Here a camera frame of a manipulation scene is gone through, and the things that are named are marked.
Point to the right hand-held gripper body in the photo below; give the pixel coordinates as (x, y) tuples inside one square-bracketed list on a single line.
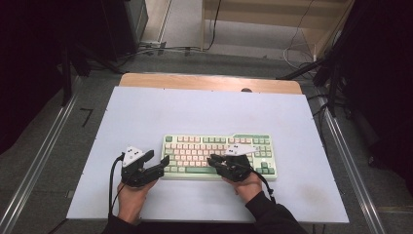
[(238, 167)]

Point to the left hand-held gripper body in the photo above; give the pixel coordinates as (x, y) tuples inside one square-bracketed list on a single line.
[(133, 165)]

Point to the green and beige keyboard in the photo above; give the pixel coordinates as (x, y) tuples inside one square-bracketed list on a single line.
[(191, 152)]

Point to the person's right hand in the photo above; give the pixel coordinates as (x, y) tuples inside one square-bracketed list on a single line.
[(248, 190)]

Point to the person's left hand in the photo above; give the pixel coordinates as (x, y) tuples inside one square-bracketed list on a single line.
[(131, 201)]

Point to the white table mat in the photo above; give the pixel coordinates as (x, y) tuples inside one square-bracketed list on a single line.
[(207, 110)]

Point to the black metal stand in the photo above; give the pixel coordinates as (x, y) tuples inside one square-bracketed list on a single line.
[(331, 78), (66, 78)]

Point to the grey power strip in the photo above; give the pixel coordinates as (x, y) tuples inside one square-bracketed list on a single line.
[(152, 44)]

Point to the black cabinet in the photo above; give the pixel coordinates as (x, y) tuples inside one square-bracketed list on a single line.
[(125, 26)]

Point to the dark curtain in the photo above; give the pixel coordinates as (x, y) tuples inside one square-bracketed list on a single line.
[(383, 81), (29, 65)]

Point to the light wooden shelf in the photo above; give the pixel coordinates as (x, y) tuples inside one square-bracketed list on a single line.
[(276, 15)]

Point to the aluminium floor rail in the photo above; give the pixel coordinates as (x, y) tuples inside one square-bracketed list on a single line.
[(350, 169), (39, 156)]

